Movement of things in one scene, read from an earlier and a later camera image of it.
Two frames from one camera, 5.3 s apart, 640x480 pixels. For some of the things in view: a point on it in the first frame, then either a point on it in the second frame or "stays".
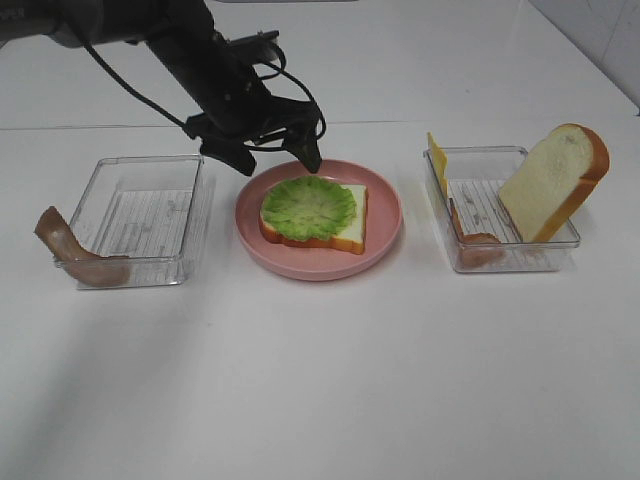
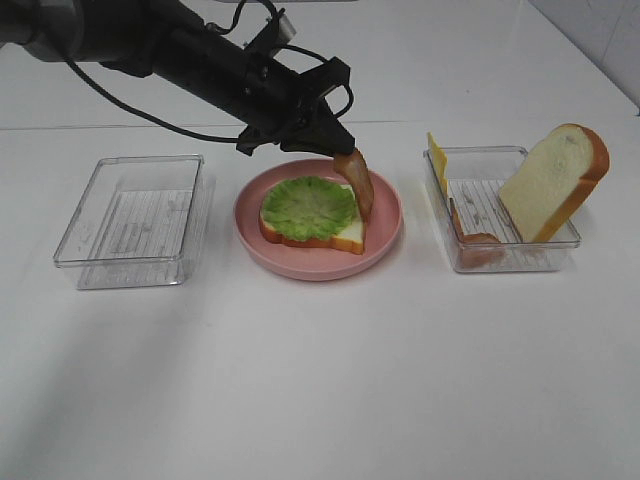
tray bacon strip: [478, 250] stays
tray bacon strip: [82, 265] to [352, 164]
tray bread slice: [351, 239] stays
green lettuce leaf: [308, 207] stays
